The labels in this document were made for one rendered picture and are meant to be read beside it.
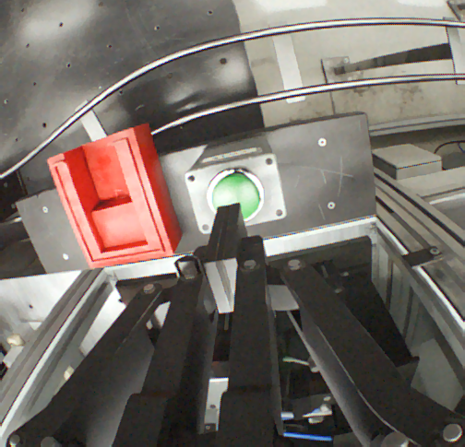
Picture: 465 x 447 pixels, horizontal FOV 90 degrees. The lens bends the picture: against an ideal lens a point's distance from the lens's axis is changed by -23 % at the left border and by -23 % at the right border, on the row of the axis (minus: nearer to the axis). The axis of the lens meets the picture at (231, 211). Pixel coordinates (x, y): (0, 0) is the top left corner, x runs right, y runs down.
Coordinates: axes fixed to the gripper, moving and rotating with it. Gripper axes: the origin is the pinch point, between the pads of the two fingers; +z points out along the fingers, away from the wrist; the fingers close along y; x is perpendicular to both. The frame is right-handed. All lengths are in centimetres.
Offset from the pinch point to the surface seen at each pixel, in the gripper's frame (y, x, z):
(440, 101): 96, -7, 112
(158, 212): -9.7, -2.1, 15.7
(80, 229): -20.9, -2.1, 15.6
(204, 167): -2.1, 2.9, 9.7
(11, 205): -56, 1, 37
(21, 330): -51, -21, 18
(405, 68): 77, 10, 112
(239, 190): 0.4, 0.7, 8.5
